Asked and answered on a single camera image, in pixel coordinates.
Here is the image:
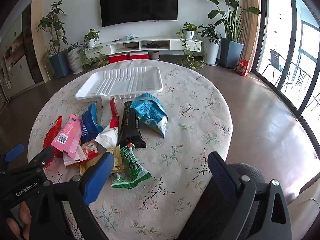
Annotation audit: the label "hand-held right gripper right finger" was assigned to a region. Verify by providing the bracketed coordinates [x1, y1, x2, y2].
[207, 151, 293, 240]

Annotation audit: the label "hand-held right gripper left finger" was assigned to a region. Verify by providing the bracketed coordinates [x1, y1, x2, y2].
[25, 152, 115, 240]

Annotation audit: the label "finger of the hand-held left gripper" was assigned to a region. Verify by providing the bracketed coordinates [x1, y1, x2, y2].
[0, 144, 25, 177]
[14, 146, 55, 174]

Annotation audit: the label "gold snack packet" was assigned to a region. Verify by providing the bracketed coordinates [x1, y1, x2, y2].
[79, 147, 123, 177]

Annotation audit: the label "fruit-print snack packet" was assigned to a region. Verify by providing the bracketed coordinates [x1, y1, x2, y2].
[62, 140, 99, 167]

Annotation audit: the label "pink snack packet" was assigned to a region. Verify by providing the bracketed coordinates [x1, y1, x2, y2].
[51, 113, 83, 160]

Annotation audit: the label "green snack packet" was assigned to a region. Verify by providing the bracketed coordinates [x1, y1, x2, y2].
[111, 142, 152, 189]

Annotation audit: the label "white and red snack packet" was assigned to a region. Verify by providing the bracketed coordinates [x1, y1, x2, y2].
[95, 93, 121, 153]

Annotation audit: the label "dark blue snack packet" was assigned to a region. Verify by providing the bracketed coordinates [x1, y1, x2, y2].
[80, 102, 104, 145]

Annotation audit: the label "black snack packet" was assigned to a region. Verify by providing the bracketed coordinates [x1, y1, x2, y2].
[116, 101, 147, 149]

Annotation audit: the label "light blue snack packet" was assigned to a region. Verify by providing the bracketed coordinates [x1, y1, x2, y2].
[129, 92, 168, 138]

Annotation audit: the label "white plastic tray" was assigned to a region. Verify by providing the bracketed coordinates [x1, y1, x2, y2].
[74, 67, 164, 101]

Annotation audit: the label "person's left hand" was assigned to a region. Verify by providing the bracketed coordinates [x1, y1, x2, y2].
[6, 201, 34, 240]

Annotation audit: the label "grey office chair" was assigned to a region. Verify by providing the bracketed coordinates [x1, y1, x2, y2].
[175, 163, 265, 240]

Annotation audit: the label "beige sofa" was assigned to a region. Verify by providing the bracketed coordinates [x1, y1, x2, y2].
[287, 177, 320, 240]

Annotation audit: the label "tall plant in blue pot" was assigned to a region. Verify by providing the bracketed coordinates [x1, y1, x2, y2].
[35, 0, 71, 78]

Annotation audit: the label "plant in ribbed white pot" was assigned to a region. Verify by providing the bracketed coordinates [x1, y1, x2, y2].
[66, 42, 84, 75]

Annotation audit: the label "red bag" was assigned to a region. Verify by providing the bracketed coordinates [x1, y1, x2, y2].
[236, 59, 250, 77]

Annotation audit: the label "vine plant in white pot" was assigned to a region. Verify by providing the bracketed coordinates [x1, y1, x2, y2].
[176, 22, 205, 70]
[80, 29, 108, 68]

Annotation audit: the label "large-leaf plant in grey pot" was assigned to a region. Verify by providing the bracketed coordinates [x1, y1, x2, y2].
[196, 0, 262, 69]

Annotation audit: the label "bushy plant in tall white pot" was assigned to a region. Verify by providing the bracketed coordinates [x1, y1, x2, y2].
[199, 24, 222, 66]

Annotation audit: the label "balcony table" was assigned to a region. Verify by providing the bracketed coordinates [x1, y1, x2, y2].
[282, 60, 312, 92]

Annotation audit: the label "black balcony chair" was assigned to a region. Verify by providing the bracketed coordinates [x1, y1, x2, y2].
[261, 49, 292, 85]

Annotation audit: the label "white TV cabinet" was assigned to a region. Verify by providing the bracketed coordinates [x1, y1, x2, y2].
[99, 36, 203, 56]

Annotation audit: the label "black-framed glass door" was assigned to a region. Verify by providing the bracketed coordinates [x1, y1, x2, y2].
[251, 0, 320, 160]

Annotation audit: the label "beige curtain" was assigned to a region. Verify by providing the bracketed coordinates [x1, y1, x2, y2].
[240, 0, 262, 68]

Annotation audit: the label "wall cabinets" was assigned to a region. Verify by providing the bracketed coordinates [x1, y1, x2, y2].
[0, 0, 45, 103]

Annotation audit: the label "wall television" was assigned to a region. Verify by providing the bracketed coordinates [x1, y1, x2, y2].
[100, 0, 178, 28]

